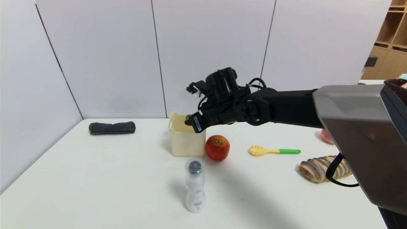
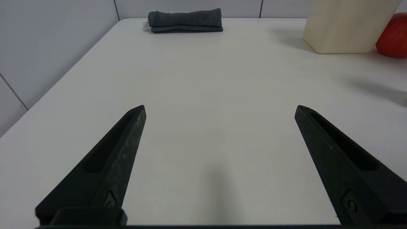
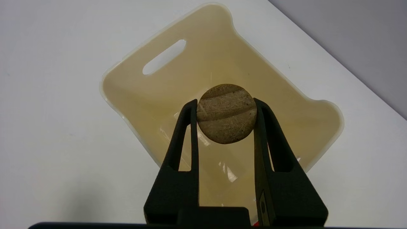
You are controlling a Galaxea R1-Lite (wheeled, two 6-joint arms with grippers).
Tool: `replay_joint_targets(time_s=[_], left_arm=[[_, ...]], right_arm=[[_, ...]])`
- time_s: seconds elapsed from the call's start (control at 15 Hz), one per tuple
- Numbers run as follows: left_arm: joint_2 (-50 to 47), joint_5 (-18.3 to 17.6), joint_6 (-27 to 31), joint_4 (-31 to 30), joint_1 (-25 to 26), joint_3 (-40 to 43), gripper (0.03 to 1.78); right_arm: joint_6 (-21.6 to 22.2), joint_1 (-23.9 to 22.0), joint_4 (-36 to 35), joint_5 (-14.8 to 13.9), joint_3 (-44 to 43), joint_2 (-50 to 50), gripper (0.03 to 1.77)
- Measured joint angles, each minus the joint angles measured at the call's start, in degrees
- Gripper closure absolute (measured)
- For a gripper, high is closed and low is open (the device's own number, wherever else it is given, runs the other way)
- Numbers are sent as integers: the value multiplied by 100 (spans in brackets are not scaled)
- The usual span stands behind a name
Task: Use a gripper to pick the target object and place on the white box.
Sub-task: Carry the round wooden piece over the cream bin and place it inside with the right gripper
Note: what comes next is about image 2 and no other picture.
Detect red apple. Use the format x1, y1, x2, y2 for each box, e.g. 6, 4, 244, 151
376, 13, 407, 59

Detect rolled dark grey towel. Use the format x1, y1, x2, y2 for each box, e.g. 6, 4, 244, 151
142, 8, 224, 33

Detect cream plastic box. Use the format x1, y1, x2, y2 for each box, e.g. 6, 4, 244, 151
303, 0, 403, 54

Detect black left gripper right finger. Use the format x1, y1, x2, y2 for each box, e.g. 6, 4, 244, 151
294, 105, 407, 226

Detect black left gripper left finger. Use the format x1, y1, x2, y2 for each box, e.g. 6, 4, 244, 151
35, 105, 147, 226

